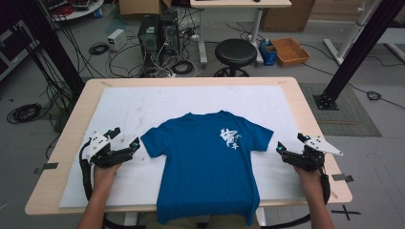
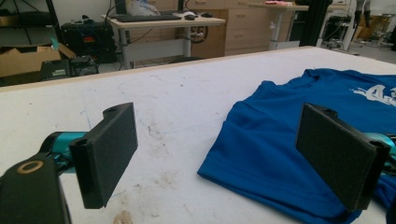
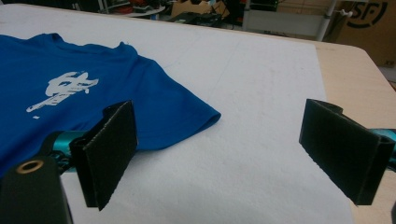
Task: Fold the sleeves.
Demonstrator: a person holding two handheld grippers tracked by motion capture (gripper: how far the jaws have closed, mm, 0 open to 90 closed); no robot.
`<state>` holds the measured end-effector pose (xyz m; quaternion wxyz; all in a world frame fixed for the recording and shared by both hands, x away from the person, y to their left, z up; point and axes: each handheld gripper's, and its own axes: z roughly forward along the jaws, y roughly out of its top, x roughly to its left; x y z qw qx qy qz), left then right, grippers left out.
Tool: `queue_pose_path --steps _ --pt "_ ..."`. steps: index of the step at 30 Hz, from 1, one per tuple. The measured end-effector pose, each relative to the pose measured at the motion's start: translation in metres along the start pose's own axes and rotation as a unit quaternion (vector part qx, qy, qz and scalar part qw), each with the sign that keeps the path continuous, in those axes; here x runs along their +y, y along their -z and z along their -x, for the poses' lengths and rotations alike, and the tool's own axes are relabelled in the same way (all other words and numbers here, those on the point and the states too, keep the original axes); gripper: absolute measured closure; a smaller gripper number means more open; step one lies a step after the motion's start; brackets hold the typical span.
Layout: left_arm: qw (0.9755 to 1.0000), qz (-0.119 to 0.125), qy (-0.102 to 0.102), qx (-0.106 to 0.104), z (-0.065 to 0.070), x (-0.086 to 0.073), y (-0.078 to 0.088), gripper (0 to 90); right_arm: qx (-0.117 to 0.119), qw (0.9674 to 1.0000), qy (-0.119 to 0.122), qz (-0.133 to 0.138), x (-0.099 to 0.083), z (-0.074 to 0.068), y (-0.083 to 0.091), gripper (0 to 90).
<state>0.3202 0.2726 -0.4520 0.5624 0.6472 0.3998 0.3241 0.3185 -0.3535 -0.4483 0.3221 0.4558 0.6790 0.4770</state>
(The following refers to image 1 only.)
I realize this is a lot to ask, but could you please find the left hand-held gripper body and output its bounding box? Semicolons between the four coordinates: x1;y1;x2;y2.
81;130;123;169

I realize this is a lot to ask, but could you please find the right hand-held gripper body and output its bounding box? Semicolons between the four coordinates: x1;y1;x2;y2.
291;135;345;173

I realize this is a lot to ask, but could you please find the blue t-shirt with white print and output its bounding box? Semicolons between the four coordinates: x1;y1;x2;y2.
139;110;275;226

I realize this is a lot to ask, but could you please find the person's right hand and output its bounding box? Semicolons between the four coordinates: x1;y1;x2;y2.
293;165;323;193

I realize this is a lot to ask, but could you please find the person's left hand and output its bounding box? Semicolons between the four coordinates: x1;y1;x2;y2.
93;162;122;193

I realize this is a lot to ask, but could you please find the white mat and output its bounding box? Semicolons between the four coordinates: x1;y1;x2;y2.
58;84;308;209

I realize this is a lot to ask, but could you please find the black tape strip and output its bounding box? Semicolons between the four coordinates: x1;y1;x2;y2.
33;162;59;176
330;173;354;183

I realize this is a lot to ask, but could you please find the grey floor mat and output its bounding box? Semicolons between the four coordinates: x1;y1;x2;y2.
298;82;382;138

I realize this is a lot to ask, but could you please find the black tape cross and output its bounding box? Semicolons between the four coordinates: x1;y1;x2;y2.
330;204;362;221

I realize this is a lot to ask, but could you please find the blue box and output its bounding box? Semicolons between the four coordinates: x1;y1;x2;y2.
258;38;278;67

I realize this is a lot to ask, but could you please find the small white box device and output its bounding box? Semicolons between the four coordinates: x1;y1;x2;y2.
106;28;128;52

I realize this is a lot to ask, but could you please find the black computer tower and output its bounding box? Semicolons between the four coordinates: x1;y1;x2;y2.
137;13;160;71
159;10;181;59

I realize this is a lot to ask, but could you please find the black round stool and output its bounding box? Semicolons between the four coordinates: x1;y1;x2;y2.
213;38;258;78

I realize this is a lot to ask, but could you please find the white metal stand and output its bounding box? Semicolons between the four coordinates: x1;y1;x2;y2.
323;0;405;66

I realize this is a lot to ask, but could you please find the large cardboard box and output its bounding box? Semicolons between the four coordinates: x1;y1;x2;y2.
260;0;316;33

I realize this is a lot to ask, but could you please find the round white table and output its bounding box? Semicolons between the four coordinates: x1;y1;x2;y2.
47;0;105;22

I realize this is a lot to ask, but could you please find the white desk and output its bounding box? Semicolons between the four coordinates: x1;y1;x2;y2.
189;0;292;66

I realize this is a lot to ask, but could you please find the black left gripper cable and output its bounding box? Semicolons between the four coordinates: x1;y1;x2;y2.
78;141;96;202

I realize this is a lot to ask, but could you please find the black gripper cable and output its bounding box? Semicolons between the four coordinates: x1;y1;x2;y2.
78;141;96;202
260;167;332;229

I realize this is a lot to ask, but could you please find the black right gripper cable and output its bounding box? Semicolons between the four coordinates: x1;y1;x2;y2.
260;167;332;229

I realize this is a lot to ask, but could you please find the small black cable coil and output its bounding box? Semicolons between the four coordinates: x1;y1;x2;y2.
366;90;383;102

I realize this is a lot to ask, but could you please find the black metal post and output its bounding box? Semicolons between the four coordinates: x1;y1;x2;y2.
12;0;86;97
312;0;405;111

